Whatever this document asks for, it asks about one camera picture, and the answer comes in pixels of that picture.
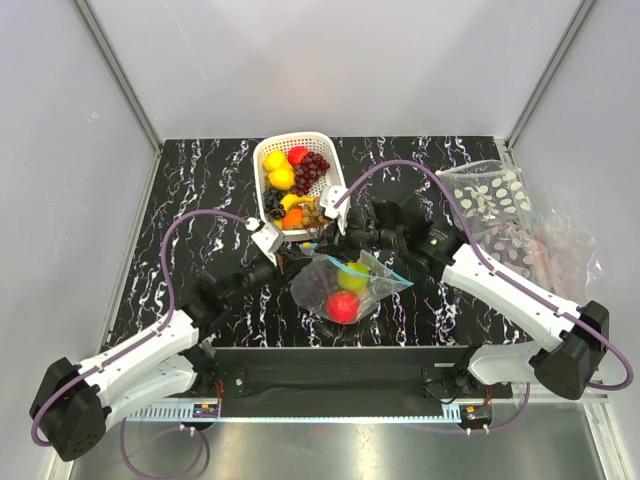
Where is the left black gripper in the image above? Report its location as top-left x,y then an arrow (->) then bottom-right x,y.
224,246 -> 312,306

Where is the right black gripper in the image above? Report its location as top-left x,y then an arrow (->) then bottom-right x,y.
314,206 -> 403,264

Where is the green pear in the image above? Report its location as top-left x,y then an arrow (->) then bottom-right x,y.
337,262 -> 369,292

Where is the clear zip top bag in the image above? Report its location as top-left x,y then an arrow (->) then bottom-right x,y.
290,250 -> 412,325

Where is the red apple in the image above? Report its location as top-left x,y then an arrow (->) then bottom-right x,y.
326,291 -> 360,325

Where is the red grape bunch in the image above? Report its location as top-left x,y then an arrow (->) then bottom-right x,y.
291,260 -> 339,310
290,151 -> 330,196

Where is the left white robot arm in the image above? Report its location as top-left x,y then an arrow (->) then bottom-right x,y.
29,249 -> 311,461

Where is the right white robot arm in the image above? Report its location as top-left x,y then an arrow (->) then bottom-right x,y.
322,202 -> 609,400

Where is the bag of white slices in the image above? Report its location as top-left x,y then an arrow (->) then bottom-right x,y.
436,159 -> 535,233

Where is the bag of pink slices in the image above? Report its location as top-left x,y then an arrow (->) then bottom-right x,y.
474,222 -> 547,281

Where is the crumpled clear plastic bag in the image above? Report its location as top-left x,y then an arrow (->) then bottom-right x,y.
531,208 -> 606,305

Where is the orange fruit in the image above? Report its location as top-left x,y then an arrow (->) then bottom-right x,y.
282,208 -> 304,231

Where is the yellow banana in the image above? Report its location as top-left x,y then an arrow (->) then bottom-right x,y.
280,193 -> 314,212

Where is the white perforated plastic basket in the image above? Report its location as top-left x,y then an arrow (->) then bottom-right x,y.
253,132 -> 349,242

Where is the red strawberry fruit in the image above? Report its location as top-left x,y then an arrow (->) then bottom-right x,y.
287,146 -> 309,166

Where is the yellow lemon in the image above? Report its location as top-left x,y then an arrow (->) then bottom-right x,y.
267,168 -> 296,191

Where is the dark purple grape bunch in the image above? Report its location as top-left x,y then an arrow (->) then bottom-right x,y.
262,188 -> 286,220

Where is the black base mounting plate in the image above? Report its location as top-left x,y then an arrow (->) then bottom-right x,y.
158,346 -> 514,401

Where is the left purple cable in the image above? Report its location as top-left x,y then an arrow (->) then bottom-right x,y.
30,209 -> 261,476

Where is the purple cable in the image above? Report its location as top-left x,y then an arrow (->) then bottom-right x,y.
30,209 -> 261,476
333,160 -> 634,434

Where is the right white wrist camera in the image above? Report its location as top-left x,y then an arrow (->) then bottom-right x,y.
319,185 -> 350,235

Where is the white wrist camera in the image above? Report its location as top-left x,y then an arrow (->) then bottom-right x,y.
319,185 -> 350,235
246,217 -> 284,265

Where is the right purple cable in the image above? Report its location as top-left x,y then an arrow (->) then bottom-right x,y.
333,160 -> 634,434

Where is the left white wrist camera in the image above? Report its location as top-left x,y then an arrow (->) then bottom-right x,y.
246,217 -> 284,265

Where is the aluminium frame rail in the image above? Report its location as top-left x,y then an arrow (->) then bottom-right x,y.
64,363 -> 611,404

